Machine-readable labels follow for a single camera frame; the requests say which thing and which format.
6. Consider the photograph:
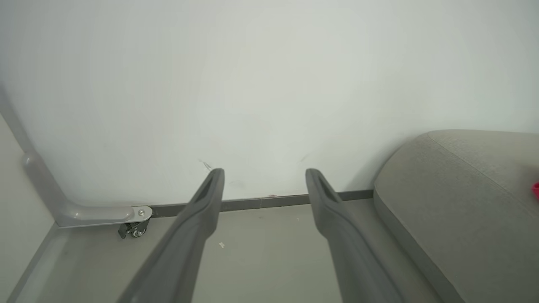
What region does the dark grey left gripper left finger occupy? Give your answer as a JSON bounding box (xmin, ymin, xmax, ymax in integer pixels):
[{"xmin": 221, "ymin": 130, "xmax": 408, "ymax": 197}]
[{"xmin": 117, "ymin": 168, "xmax": 225, "ymax": 303}]

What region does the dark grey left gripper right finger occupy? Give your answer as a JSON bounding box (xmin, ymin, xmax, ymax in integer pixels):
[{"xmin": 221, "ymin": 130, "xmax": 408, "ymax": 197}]
[{"xmin": 306, "ymin": 168, "xmax": 406, "ymax": 303}]

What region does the black caster wheel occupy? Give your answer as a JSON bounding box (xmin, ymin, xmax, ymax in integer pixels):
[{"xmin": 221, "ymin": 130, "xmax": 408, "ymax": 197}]
[{"xmin": 118, "ymin": 219, "xmax": 149, "ymax": 239}]

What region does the black baseboard strip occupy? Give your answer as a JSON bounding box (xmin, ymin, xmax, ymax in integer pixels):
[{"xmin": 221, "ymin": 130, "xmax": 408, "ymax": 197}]
[{"xmin": 149, "ymin": 189, "xmax": 374, "ymax": 218}]

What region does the grey fabric cushion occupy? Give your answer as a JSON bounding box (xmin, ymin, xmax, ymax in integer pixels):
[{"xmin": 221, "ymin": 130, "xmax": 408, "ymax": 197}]
[{"xmin": 373, "ymin": 130, "xmax": 539, "ymax": 303}]

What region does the silver metal frame leg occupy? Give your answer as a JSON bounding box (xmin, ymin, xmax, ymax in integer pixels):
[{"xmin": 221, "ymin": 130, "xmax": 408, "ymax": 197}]
[{"xmin": 0, "ymin": 84, "xmax": 153, "ymax": 229}]

